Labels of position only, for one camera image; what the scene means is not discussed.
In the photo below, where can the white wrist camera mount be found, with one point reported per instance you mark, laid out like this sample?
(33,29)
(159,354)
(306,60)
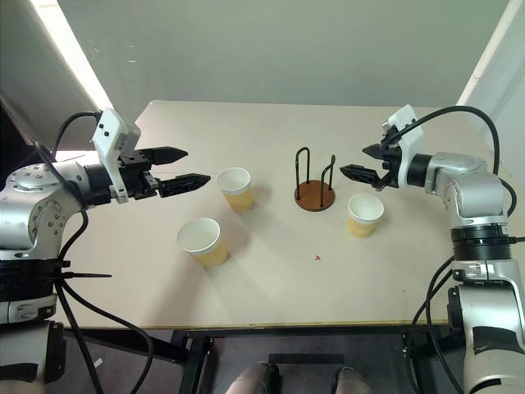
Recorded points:
(412,139)
(110,131)

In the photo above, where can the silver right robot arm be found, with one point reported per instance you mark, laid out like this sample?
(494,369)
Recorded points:
(471,184)

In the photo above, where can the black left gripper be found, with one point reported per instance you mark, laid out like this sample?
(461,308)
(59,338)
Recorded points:
(133,180)

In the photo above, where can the black zip tie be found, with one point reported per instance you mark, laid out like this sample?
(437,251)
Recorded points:
(90,276)

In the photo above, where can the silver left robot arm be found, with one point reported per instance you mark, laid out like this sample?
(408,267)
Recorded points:
(24,197)

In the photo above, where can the black floor mat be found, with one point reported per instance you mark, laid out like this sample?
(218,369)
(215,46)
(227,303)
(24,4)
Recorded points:
(305,358)

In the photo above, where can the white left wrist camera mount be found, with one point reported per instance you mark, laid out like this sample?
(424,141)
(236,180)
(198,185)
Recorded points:
(110,131)

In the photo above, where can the yellow paper cup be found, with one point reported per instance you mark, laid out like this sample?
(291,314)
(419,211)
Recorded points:
(213,254)
(361,227)
(240,199)

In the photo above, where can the black table frame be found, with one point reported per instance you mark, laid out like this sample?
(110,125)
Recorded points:
(193,357)

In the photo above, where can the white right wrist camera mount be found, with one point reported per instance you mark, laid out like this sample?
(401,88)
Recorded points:
(412,139)

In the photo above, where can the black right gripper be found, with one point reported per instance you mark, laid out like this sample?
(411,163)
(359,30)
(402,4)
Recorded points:
(393,164)

